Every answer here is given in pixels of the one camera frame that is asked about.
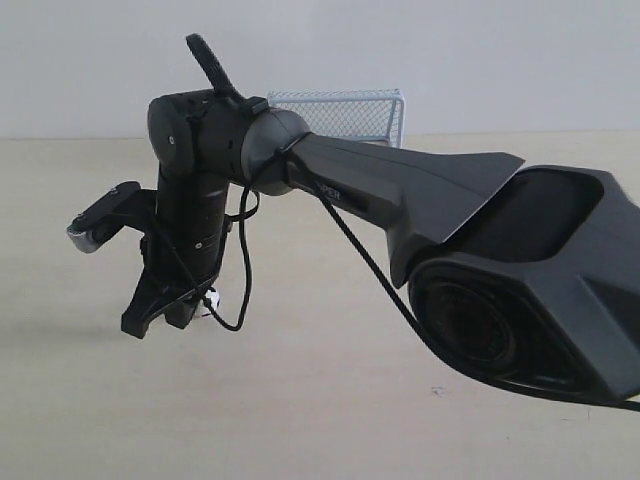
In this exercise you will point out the black and white soccer ball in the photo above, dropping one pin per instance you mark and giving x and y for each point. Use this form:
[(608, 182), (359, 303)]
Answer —
[(210, 305)]

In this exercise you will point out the white miniature soccer goal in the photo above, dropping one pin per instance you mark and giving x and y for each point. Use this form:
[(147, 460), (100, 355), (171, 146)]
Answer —
[(370, 115)]

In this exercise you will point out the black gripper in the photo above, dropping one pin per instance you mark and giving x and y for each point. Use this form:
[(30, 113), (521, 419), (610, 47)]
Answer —
[(182, 247)]

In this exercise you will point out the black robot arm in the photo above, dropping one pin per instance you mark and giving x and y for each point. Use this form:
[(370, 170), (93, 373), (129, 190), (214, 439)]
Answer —
[(522, 278)]

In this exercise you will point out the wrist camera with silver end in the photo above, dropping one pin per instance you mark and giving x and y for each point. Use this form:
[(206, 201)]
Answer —
[(97, 224)]

